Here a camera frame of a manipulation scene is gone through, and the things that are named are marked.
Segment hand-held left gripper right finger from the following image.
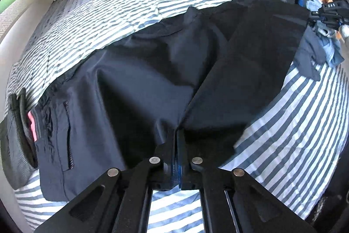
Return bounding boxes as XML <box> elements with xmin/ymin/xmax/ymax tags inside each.
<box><xmin>177</xmin><ymin>131</ymin><xmax>318</xmax><ymax>233</ymax></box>

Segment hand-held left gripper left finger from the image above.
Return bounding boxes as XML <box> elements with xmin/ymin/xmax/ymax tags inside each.
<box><xmin>34</xmin><ymin>129</ymin><xmax>178</xmax><ymax>233</ymax></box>

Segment dark navy nylon pants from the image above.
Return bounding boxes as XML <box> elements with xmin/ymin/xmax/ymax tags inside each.
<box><xmin>34</xmin><ymin>0</ymin><xmax>311</xmax><ymax>202</ymax></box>

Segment light blue garment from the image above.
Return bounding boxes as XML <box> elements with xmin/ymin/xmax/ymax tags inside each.
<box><xmin>298</xmin><ymin>0</ymin><xmax>345</xmax><ymax>67</ymax></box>

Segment blue white striped quilt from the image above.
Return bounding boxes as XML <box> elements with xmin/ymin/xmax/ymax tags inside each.
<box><xmin>4</xmin><ymin>0</ymin><xmax>344</xmax><ymax>233</ymax></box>

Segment folded grey tweed pants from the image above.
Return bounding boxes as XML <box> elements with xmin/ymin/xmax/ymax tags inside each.
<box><xmin>0</xmin><ymin>94</ymin><xmax>39</xmax><ymax>190</ymax></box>

